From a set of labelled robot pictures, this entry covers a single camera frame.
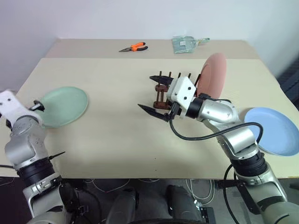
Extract pink plate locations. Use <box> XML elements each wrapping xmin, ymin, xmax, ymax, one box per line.
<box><xmin>194</xmin><ymin>52</ymin><xmax>228</xmax><ymax>99</ymax></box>

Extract blue plate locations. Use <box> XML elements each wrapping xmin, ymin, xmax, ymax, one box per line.
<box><xmin>243</xmin><ymin>107</ymin><xmax>299</xmax><ymax>157</ymax></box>

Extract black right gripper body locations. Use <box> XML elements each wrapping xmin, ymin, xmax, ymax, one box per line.
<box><xmin>164</xmin><ymin>102</ymin><xmax>186</xmax><ymax>120</ymax></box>

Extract clear plastic bag with parts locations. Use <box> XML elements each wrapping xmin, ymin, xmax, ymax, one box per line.
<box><xmin>172</xmin><ymin>35</ymin><xmax>199</xmax><ymax>55</ymax></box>

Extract dark wooden dish rack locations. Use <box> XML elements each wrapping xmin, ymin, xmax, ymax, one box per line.
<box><xmin>153</xmin><ymin>70</ymin><xmax>203</xmax><ymax>110</ymax></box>

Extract green plate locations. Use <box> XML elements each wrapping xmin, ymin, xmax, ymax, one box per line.
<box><xmin>38</xmin><ymin>86</ymin><xmax>89</xmax><ymax>129</ymax></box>

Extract dark slatted object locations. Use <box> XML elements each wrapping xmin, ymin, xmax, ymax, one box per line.
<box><xmin>275</xmin><ymin>54</ymin><xmax>299</xmax><ymax>106</ymax></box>

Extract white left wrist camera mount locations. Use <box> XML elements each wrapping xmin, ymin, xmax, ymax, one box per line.
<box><xmin>0</xmin><ymin>89</ymin><xmax>42</xmax><ymax>123</ymax></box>

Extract dark grey rounded shape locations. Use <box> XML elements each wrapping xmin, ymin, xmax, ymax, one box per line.
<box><xmin>106</xmin><ymin>186</ymin><xmax>140</xmax><ymax>224</ymax></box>
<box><xmin>165</xmin><ymin>184</ymin><xmax>204</xmax><ymax>224</ymax></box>

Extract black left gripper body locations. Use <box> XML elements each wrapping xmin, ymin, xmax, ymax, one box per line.
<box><xmin>29</xmin><ymin>100</ymin><xmax>45</xmax><ymax>112</ymax></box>

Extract small black box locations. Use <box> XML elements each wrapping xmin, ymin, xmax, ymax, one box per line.
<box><xmin>200</xmin><ymin>206</ymin><xmax>216</xmax><ymax>224</ymax></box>

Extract black metal bracket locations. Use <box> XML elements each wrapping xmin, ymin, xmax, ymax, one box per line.
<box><xmin>214</xmin><ymin>179</ymin><xmax>261</xmax><ymax>216</ymax></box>

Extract thin black pointed strap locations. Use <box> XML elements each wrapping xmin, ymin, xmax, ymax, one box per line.
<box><xmin>47</xmin><ymin>151</ymin><xmax>66</xmax><ymax>161</ymax></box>

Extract orange black needle-nose pliers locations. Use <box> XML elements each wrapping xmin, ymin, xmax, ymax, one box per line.
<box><xmin>118</xmin><ymin>42</ymin><xmax>149</xmax><ymax>53</ymax></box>

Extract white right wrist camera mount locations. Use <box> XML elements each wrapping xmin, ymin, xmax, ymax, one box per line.
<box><xmin>166</xmin><ymin>77</ymin><xmax>197</xmax><ymax>111</ymax></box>

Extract white floor cable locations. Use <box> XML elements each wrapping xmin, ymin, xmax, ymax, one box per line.
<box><xmin>185</xmin><ymin>178</ymin><xmax>215</xmax><ymax>206</ymax></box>
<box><xmin>88</xmin><ymin>178</ymin><xmax>132</xmax><ymax>195</ymax></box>

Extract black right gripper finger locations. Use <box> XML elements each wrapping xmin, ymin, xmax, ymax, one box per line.
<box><xmin>137</xmin><ymin>104</ymin><xmax>171</xmax><ymax>122</ymax></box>
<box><xmin>149</xmin><ymin>75</ymin><xmax>174</xmax><ymax>85</ymax></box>

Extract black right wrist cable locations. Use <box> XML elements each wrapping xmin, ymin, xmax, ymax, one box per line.
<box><xmin>169</xmin><ymin>118</ymin><xmax>264</xmax><ymax>146</ymax></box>

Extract black right shoulder cable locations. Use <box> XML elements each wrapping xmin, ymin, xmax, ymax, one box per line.
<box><xmin>222</xmin><ymin>164</ymin><xmax>238</xmax><ymax>224</ymax></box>

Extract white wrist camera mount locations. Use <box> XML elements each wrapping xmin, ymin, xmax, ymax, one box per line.
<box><xmin>166</xmin><ymin>77</ymin><xmax>197</xmax><ymax>111</ymax></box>
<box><xmin>0</xmin><ymin>89</ymin><xmax>42</xmax><ymax>123</ymax></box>

